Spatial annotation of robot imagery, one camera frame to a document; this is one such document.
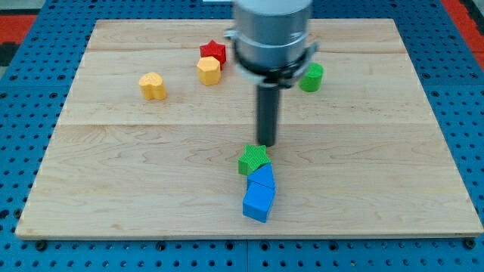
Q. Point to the red star block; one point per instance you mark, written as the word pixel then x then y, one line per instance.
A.
pixel 216 50

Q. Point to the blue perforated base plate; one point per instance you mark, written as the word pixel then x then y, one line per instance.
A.
pixel 36 83

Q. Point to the blue pentagon block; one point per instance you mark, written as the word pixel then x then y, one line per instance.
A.
pixel 264 176

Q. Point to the blue cube block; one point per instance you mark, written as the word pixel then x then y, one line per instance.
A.
pixel 257 202

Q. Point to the wooden board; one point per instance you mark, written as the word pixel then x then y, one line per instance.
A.
pixel 362 158

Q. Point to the green star block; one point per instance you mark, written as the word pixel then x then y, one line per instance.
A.
pixel 252 159

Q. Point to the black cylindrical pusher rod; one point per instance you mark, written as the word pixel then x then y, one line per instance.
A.
pixel 267 106

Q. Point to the yellow heart block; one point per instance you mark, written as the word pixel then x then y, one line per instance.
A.
pixel 152 86

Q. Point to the green cylinder block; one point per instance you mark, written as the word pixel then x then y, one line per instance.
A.
pixel 311 81

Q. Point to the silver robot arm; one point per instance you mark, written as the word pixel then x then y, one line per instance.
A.
pixel 269 44

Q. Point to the yellow hexagon block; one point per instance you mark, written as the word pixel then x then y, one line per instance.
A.
pixel 208 70

